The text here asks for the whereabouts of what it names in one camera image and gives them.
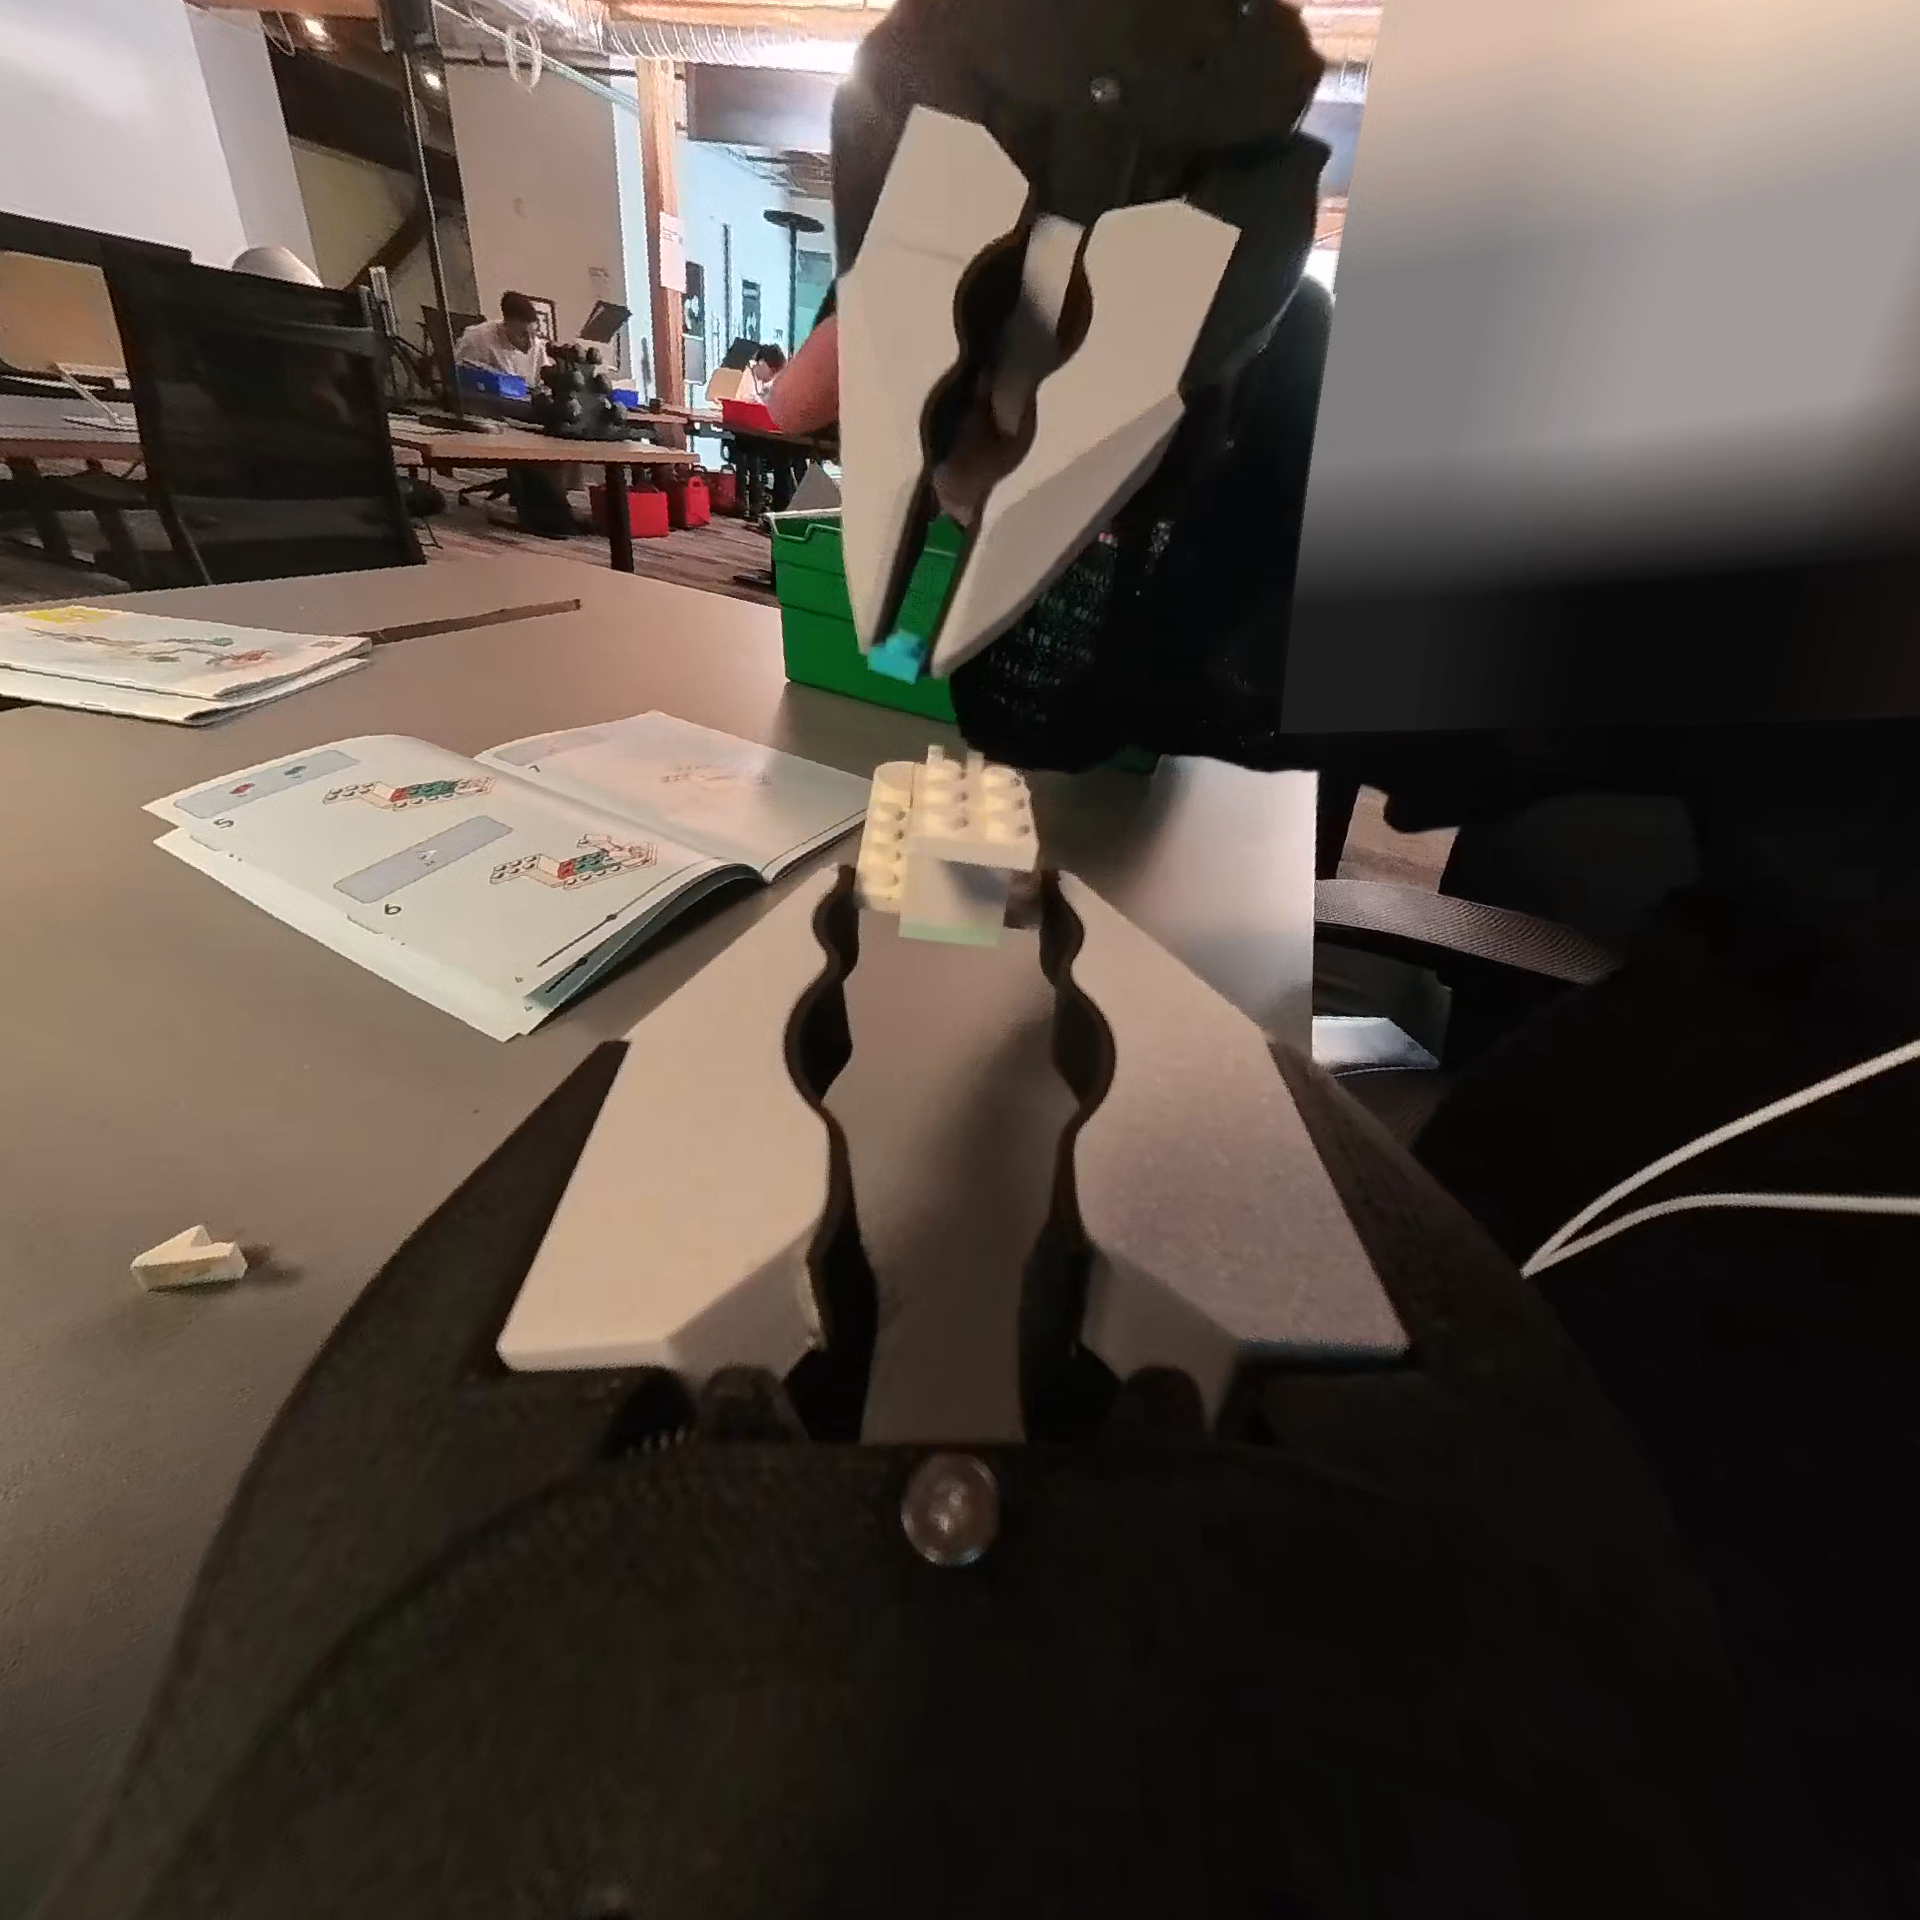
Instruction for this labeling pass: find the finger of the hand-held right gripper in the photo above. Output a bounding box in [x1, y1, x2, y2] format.
[832, 105, 1038, 654]
[927, 201, 1247, 681]

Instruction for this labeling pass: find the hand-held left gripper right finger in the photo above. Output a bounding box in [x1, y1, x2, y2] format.
[1027, 865, 1412, 1389]

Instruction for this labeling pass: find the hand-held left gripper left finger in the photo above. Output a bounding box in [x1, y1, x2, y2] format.
[495, 861, 863, 1373]

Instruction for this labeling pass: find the white lego assembly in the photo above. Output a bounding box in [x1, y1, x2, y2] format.
[858, 745, 1039, 950]

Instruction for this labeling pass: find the small white angled lego piece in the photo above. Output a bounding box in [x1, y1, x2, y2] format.
[127, 1222, 252, 1295]

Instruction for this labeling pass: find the person's right hand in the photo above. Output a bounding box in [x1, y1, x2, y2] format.
[767, 318, 844, 441]

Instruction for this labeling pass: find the black floor lamp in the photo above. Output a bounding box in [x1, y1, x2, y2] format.
[760, 207, 830, 347]

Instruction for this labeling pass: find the white paper sheet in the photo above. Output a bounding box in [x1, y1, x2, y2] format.
[1311, 1017, 1444, 1077]

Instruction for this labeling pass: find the black device on table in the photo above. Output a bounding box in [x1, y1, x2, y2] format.
[538, 337, 632, 441]

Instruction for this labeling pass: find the brown wooden table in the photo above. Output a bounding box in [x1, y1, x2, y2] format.
[386, 422, 702, 575]
[0, 392, 197, 559]

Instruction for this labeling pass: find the open instruction booklet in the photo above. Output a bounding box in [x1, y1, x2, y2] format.
[144, 710, 875, 1041]

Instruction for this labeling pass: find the black mesh office chair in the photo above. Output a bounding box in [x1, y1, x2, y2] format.
[103, 247, 432, 589]

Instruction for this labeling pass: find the closed instruction booklet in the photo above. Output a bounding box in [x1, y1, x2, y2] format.
[0, 603, 372, 729]

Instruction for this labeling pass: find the white cable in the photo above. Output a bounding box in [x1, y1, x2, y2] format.
[1520, 1036, 1920, 1279]

